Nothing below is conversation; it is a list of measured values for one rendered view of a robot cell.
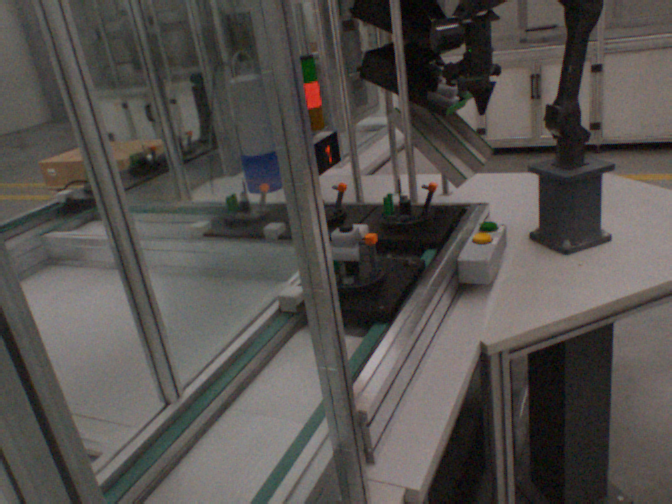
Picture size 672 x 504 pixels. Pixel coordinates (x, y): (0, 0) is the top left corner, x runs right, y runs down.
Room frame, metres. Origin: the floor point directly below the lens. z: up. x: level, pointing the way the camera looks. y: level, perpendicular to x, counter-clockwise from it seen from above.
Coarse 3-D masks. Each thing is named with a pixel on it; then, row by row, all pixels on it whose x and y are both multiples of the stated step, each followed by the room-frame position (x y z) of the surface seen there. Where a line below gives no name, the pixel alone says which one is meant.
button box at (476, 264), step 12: (504, 228) 1.32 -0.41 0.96; (468, 240) 1.27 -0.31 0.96; (492, 240) 1.25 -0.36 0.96; (504, 240) 1.31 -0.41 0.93; (468, 252) 1.21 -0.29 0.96; (480, 252) 1.20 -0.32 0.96; (492, 252) 1.19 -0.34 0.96; (468, 264) 1.17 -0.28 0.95; (480, 264) 1.16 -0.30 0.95; (492, 264) 1.18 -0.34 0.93; (468, 276) 1.17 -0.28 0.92; (480, 276) 1.16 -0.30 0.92; (492, 276) 1.18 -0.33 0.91
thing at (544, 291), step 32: (608, 192) 1.70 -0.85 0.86; (640, 192) 1.65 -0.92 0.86; (608, 224) 1.46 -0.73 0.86; (640, 224) 1.43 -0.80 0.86; (544, 256) 1.33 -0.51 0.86; (576, 256) 1.30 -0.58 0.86; (608, 256) 1.28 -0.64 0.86; (640, 256) 1.25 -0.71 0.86; (512, 288) 1.20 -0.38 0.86; (544, 288) 1.17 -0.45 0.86; (576, 288) 1.15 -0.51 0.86; (608, 288) 1.13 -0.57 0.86; (640, 288) 1.11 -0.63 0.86; (512, 320) 1.06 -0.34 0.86; (544, 320) 1.04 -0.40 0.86; (576, 320) 1.05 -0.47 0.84
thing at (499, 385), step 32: (608, 320) 1.10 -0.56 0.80; (512, 352) 1.03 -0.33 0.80; (544, 352) 1.38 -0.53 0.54; (576, 352) 1.32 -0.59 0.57; (608, 352) 1.35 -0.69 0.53; (544, 384) 1.39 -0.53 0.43; (576, 384) 1.32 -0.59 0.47; (608, 384) 1.35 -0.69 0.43; (544, 416) 1.39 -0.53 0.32; (576, 416) 1.32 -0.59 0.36; (608, 416) 1.35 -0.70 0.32; (512, 448) 1.02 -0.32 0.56; (544, 448) 1.39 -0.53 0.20; (576, 448) 1.32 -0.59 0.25; (608, 448) 1.35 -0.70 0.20; (512, 480) 1.02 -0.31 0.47; (544, 480) 1.39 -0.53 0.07; (576, 480) 1.32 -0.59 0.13; (608, 480) 1.41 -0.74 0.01
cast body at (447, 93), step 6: (444, 84) 1.63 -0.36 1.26; (450, 84) 1.62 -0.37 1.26; (456, 84) 1.63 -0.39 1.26; (438, 90) 1.63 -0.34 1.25; (444, 90) 1.62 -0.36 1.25; (450, 90) 1.61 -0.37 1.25; (456, 90) 1.63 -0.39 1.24; (432, 96) 1.65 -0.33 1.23; (438, 96) 1.63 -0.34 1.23; (444, 96) 1.62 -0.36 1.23; (450, 96) 1.61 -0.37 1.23; (438, 102) 1.63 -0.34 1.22; (444, 102) 1.63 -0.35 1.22; (450, 102) 1.62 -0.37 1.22; (456, 102) 1.63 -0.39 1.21
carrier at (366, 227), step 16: (400, 192) 1.49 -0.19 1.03; (384, 208) 1.44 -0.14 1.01; (400, 208) 1.43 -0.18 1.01; (416, 208) 1.46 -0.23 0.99; (432, 208) 1.50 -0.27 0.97; (448, 208) 1.48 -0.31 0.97; (368, 224) 1.45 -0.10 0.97; (384, 224) 1.40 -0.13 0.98; (400, 224) 1.37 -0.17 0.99; (416, 224) 1.36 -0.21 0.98; (432, 224) 1.38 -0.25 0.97; (448, 224) 1.36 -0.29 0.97; (384, 240) 1.33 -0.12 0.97; (400, 240) 1.32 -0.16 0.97; (416, 240) 1.30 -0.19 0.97; (432, 240) 1.28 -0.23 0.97
